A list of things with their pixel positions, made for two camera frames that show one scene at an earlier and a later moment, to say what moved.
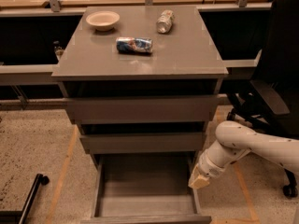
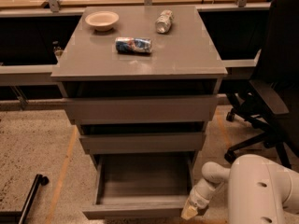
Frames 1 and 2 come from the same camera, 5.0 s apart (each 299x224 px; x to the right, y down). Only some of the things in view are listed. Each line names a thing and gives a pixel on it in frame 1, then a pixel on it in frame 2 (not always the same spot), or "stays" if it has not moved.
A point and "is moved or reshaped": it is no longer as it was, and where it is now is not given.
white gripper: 210,168 → 198,199
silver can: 164,22 stays
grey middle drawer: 142,143 stays
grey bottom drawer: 145,189 is moved or reshaped
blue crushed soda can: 135,45 stays
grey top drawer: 144,110 stays
